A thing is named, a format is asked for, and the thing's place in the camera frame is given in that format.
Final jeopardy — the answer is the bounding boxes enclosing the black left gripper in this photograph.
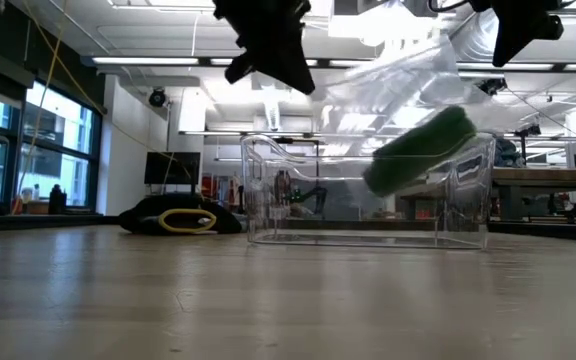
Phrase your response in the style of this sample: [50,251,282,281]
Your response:
[212,0,317,96]

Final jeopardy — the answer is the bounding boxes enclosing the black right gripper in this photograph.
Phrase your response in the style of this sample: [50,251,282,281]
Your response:
[472,0,565,68]

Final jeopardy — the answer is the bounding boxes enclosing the clear plastic bin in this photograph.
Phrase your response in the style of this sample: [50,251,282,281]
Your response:
[240,133,497,250]

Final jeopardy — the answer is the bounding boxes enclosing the clear plastic bag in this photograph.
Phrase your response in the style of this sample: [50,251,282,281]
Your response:
[317,34,524,201]

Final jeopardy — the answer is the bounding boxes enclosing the green elastic bandage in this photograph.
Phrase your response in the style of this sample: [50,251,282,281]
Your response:
[362,105,478,197]

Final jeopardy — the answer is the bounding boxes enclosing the blue cloth pile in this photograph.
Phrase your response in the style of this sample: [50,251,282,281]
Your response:
[495,137,525,169]

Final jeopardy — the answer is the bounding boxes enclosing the person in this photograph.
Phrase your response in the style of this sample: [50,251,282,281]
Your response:
[273,169,295,217]

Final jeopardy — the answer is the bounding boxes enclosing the wooden workbench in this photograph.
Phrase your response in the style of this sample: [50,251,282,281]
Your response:
[397,167,576,221]

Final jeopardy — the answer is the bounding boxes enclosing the long ceiling light strip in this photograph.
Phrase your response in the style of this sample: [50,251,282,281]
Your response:
[91,55,576,71]

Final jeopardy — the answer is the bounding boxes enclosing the large black monitor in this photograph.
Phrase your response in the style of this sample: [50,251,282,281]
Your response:
[143,151,202,186]

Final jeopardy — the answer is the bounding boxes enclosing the black bag with yellow loop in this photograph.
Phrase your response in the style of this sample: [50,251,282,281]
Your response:
[118,193,243,236]

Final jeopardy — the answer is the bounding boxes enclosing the large glass window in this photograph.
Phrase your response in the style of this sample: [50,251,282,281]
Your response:
[0,82,103,211]

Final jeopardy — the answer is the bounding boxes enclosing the black bottle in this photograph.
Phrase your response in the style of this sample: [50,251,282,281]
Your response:
[48,184,68,215]

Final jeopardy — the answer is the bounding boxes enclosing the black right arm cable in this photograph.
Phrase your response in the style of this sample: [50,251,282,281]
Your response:
[427,0,474,14]

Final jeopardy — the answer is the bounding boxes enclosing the black metal stand frame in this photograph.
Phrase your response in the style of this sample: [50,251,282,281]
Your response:
[245,137,320,211]

